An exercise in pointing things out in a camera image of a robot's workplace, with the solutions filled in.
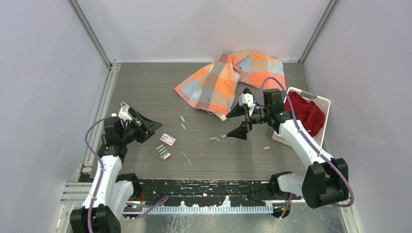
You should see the red white staple box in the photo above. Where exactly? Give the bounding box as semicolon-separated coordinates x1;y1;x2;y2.
160;133;176;146

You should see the blue stapler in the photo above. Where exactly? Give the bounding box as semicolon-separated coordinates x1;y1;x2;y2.
243;88;261;110

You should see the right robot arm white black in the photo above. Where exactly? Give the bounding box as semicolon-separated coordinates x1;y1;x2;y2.
226;88;354;209

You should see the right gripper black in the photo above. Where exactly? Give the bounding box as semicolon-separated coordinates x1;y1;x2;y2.
226;101;271;139

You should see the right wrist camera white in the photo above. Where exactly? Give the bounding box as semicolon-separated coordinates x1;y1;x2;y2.
238;94;254;110

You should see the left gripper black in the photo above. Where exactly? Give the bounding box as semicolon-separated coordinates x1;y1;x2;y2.
119;113;161;145

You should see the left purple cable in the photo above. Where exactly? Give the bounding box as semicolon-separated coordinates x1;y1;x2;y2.
84;117;170;233

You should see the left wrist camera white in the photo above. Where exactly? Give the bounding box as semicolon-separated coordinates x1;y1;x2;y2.
111;101;134;121

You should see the staple box tray with staples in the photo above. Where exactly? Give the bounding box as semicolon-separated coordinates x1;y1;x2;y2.
156;145;171;160

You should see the aluminium slotted rail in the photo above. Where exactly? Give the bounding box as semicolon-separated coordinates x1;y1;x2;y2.
122;205;274;215

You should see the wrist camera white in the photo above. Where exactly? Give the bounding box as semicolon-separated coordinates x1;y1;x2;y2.
111;101;134;121
238;94;254;110

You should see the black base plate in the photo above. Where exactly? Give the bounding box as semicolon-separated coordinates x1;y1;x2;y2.
129;179;288;207

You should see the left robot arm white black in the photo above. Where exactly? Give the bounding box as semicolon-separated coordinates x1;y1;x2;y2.
70;110;162;233

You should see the orange checkered cloth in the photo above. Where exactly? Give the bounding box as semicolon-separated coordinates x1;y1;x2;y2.
174;50;286;121

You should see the white plastic basket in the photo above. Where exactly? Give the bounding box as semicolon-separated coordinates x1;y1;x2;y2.
287;87;330;147

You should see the red cloth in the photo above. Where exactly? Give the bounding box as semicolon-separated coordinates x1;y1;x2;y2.
288;92;326;137

